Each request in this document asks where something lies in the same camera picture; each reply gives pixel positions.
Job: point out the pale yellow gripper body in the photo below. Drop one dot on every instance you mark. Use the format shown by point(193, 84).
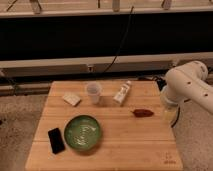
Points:
point(170, 112)

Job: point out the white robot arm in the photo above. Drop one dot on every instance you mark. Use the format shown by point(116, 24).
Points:
point(186, 81)

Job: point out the white plastic bottle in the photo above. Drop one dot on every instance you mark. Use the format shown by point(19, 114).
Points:
point(122, 93)

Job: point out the clear plastic cup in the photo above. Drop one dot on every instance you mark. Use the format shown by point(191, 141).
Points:
point(93, 90)

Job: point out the green ceramic bowl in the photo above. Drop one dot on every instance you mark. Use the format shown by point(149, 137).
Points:
point(82, 133)

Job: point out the black smartphone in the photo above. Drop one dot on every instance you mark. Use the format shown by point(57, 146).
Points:
point(56, 141)

